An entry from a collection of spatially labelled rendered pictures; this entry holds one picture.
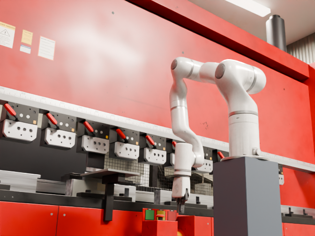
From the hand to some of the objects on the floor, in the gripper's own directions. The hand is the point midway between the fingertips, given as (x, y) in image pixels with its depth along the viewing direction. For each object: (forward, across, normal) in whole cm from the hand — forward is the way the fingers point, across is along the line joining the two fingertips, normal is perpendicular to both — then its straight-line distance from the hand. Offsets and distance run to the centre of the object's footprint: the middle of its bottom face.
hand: (180, 209), depth 186 cm
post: (+94, +116, -47) cm, 157 cm away
